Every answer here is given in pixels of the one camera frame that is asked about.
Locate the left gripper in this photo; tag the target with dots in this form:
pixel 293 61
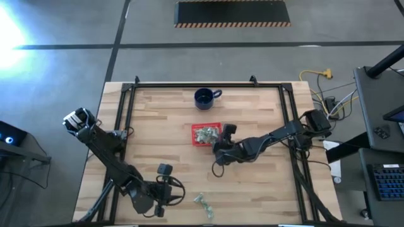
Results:
pixel 162 195

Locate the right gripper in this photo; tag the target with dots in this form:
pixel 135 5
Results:
pixel 228 154

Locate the green-printed white packet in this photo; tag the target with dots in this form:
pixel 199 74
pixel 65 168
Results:
pixel 205 205
pixel 199 132
pixel 210 212
pixel 208 130
pixel 199 197
pixel 215 134
pixel 204 139

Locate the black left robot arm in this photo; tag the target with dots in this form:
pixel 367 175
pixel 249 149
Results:
pixel 107 157

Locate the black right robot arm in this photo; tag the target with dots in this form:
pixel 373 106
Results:
pixel 284 132

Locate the red slotted plastic basket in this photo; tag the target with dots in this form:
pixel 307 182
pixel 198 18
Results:
pixel 197 144

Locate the dark blue mug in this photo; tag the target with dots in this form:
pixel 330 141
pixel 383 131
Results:
pixel 204 99

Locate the white box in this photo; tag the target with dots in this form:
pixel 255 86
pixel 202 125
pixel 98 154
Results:
pixel 334 167

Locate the black power adapter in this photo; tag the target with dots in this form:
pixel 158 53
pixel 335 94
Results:
pixel 329 103

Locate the black hazard-striped floor mat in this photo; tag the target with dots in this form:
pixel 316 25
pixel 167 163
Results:
pixel 232 12

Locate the small black gadget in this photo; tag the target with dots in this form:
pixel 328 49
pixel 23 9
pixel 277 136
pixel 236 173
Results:
pixel 382 131

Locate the black desk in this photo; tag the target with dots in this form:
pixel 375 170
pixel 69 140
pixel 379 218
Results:
pixel 378 214
pixel 378 104

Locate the backlit black keyboard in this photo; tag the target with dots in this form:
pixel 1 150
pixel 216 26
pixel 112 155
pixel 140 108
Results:
pixel 388 183

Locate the black device with blue light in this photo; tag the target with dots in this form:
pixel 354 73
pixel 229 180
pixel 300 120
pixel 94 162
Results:
pixel 12 134

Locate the blue-lit screen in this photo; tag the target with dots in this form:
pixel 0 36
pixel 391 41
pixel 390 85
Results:
pixel 396 115

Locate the black monitor pole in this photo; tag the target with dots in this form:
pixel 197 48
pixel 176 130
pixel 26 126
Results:
pixel 385 63

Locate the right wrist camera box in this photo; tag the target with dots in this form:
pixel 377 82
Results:
pixel 229 130

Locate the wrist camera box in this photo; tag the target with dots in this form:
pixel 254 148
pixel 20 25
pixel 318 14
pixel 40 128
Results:
pixel 164 169
pixel 229 130

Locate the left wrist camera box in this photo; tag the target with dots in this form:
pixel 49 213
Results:
pixel 164 169

